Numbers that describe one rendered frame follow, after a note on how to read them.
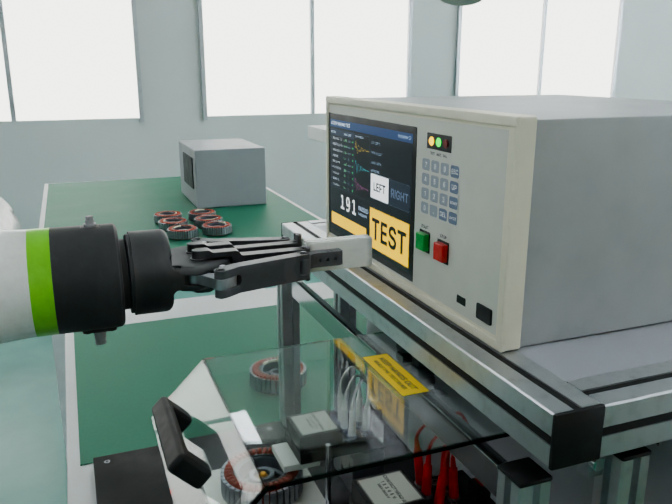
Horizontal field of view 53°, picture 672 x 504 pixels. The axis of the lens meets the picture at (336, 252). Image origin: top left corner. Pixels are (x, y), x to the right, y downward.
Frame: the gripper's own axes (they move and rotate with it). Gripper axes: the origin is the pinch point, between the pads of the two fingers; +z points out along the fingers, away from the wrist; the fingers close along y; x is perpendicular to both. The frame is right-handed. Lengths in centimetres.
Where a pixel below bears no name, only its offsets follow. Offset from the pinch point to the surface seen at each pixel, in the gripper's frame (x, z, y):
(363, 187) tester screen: 3.3, 9.8, -16.2
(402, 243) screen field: -1.2, 9.8, -5.2
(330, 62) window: 20, 176, -469
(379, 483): -25.9, 4.2, 2.2
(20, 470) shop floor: -119, -51, -173
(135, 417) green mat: -43, -17, -55
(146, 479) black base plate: -41, -18, -31
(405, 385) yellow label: -11.4, 3.9, 8.0
